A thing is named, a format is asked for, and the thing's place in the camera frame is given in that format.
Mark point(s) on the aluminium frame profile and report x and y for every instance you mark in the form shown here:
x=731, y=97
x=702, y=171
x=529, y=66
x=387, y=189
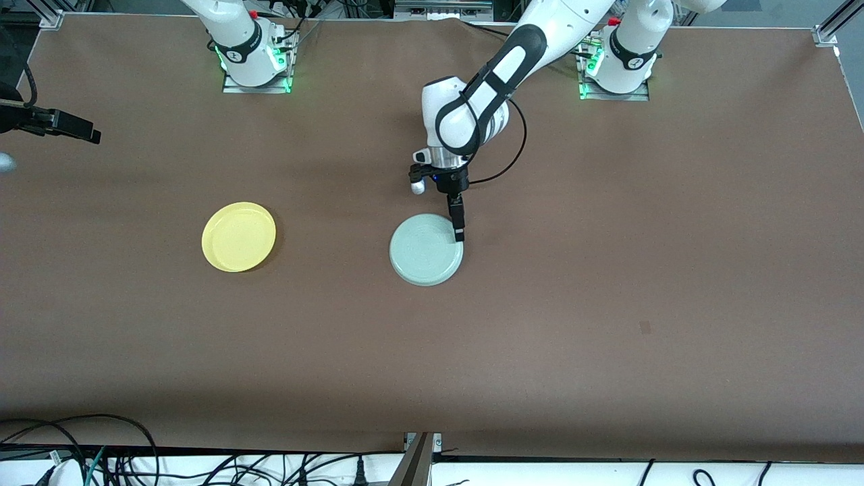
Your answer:
x=827, y=34
x=50, y=15

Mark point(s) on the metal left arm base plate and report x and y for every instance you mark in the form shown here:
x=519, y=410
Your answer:
x=641, y=96

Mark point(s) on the black power plug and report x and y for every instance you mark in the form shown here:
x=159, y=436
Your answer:
x=360, y=472

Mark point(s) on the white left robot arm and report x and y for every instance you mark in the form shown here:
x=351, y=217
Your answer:
x=540, y=27

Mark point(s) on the yellow plastic plate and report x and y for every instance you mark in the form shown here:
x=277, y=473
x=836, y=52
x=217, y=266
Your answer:
x=239, y=237

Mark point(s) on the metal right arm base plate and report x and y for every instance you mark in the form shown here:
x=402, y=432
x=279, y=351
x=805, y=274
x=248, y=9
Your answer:
x=233, y=86

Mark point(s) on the aluminium frame post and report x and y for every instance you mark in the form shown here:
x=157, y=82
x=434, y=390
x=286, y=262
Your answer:
x=413, y=466

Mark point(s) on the metal bracket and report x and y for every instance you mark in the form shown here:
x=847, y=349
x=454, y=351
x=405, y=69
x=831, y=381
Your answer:
x=442, y=10

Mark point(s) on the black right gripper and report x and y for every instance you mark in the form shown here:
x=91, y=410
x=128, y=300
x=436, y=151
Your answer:
x=35, y=121

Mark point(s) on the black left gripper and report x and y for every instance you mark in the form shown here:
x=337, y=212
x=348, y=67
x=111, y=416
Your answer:
x=451, y=180

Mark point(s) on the pale green plastic plate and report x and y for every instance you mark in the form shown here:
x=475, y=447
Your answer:
x=425, y=253

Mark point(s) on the brown table cover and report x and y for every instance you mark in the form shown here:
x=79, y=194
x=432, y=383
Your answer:
x=432, y=378

